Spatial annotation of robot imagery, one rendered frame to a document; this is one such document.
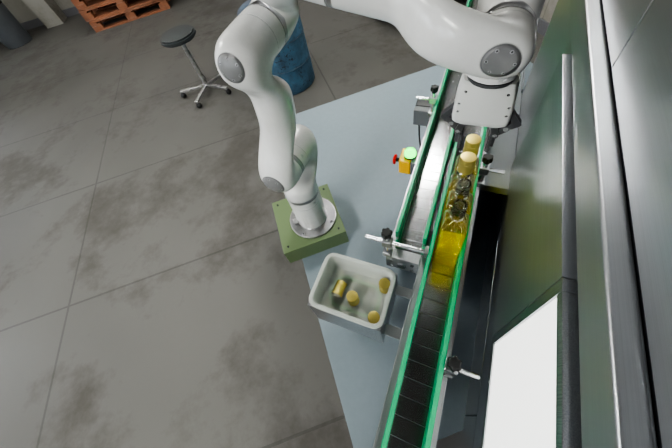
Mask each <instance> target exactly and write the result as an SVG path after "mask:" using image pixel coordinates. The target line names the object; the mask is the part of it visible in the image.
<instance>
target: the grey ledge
mask: <svg viewBox="0 0 672 448"><path fill-rule="evenodd" d="M525 71H526V68H525V69H524V70H523V71H521V72H520V84H519V88H518V93H517V98H516V101H515V105H514V109H515V111H516V112H517V114H518V115H519V117H520V109H521V99H522V92H523V90H524V81H525ZM518 128H519V127H517V128H514V129H510V130H509V131H508V132H505V133H503V134H501V135H499V136H498V138H496V139H495V141H494V144H493V147H489V149H488V152H486V154H488V153H490V154H491V155H493V156H494V157H493V161H492V163H490V168H494V169H500V170H505V174H499V173H493V172H489V173H488V175H485V177H484V178H485V182H484V186H483V188H480V190H482V191H488V192H493V193H498V194H504V195H508V192H509V183H510V174H511V167H512V165H513V162H514V160H515V157H516V147H517V138H518Z"/></svg>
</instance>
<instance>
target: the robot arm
mask: <svg viewBox="0 0 672 448"><path fill-rule="evenodd" d="M304 1H308V2H312V3H316V4H319V5H323V6H327V7H331V8H334V9H338V10H342V11H346V12H350V13H354V14H358V15H362V16H366V17H370V18H374V19H378V20H382V21H385V22H388V23H391V24H392V25H394V26H395V27H396V28H397V29H398V31H399V32H400V34H401V35H402V37H403V38H404V39H405V41H406V42H407V43H408V45H409V46H410V47H411V48H412V49H413V50H414V51H415V52H416V53H417V54H419V55H420V56H422V57H423V58H425V59H426V60H428V61H430V62H432V63H434V64H436V65H439V66H441V67H444V68H447V69H450V70H453V71H457V72H460V73H463V74H462V76H461V79H460V82H459V85H458V89H457V93H456V97H455V102H453V103H452V104H451V105H450V106H448V107H447V108H446V109H444V110H443V111H442V112H441V115H440V118H441V119H443V120H444V121H445V122H447V123H448V125H449V126H450V127H452V128H453V129H454V130H455V131H454V132H455V133H456V134H455V139H454V142H457V146H456V148H460V144H461V140H462V135H463V131H464V126H465V125H466V124H467V125H475V126H484V127H491V128H490V129H489V131H488V134H487V138H486V141H485V146H484V151H485V152H488V149H489V147H493V144H494V141H495V139H496V138H498V136H499V135H501V134H503V133H505V132H508V131H509V130H510V129H514V128H517V127H520V126H521V123H522V120H521V118H520V117H519V115H518V114H517V112H516V111H515V109H514V105H515V101H516V98H517V93H518V88H519V84H520V72H521V71H523V70H524V69H525V68H526V66H527V65H528V64H529V63H530V61H531V59H532V57H533V55H534V52H535V48H536V40H537V24H538V21H539V18H540V15H541V12H542V9H543V6H544V3H545V0H478V5H477V10H475V9H472V8H469V7H467V6H464V5H462V4H460V3H458V2H456V1H454V0H304ZM299 13H300V10H299V4H298V0H251V2H250V4H249V5H248V6H247V7H246V8H245V9H244V10H243V11H242V12H241V13H240V14H239V15H238V16H237V17H236V18H235V19H234V21H233V22H232V23H231V24H230V25H229V26H228V27H227V28H226V29H225V31H224V32H223V33H222V34H221V36H220V37H219V39H218V40H217V43H216V46H215V55H214V56H215V63H216V67H217V69H218V72H219V74H220V75H221V77H222V78H223V79H224V81H225V82H226V83H228V84H229V85H230V86H232V87H234V88H236V89H238V90H241V91H243V92H245V93H246V94H247V95H248V96H249V97H250V99H251V101H252V103H253V106H254V109H255V112H256V115H257V118H258V121H259V125H260V140H259V156H258V167H259V174H260V177H261V180H262V181H263V183H264V184H265V185H266V186H267V187H268V188H269V189H271V190H273V191H275V192H284V194H285V196H286V198H287V200H288V202H289V204H290V206H291V208H292V212H291V215H290V224H291V227H292V229H293V231H294V232H295V233H296V234H297V235H299V236H301V237H303V238H309V239H312V238H318V237H321V236H323V235H324V234H326V233H327V232H329V231H330V229H331V228H332V227H333V225H334V223H335V220H336V211H335V208H334V206H333V205H332V203H331V202H330V201H328V200H326V199H324V198H322V196H321V194H320V191H319V188H318V185H317V182H316V171H317V161H318V147H317V141H316V138H315V136H314V134H313V133H312V131H311V130H310V129H309V128H307V127H306V126H304V125H301V124H296V113H295V105H294V100H293V95H292V91H291V89H290V86H289V85H288V83H287V82H286V81H285V80H283V79H282V78H280V77H278V76H275V75H272V66H273V62H274V60H275V58H276V56H277V55H278V54H279V52H280V51H281V50H282V48H283V47H284V45H285V44H286V43H287V41H288V40H289V39H290V37H291V35H292V33H293V31H294V29H295V27H296V24H297V22H298V18H299ZM451 114H452V115H451Z"/></svg>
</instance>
